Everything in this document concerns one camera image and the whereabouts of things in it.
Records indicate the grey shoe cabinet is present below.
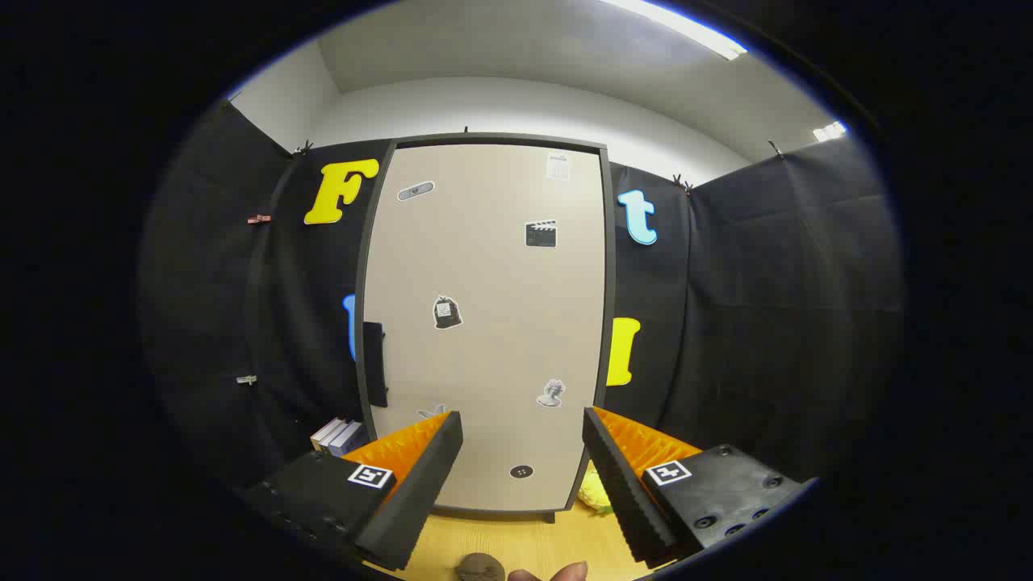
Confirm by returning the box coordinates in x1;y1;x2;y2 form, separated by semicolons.
355;132;619;524

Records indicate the long ceiling light panel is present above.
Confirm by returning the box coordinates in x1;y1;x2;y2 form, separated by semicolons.
597;0;749;62

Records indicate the brown fuzzy shoe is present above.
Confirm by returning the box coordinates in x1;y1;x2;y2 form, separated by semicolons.
454;553;508;581

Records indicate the beige shoe cabinet door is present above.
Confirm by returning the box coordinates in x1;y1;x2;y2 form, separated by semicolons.
362;143;608;514

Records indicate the purple-blue cover book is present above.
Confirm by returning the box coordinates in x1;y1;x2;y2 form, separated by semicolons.
327;420;369;458

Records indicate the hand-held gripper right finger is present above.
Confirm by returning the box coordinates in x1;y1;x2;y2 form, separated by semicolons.
583;406;816;570

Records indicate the black backdrop cloth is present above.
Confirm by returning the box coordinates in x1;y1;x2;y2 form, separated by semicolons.
137;101;905;517

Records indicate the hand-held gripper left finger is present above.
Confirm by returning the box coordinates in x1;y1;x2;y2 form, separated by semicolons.
242;410;465;572

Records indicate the yellow pineapple plush toy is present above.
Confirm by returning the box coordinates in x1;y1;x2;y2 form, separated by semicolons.
576;463;615;516

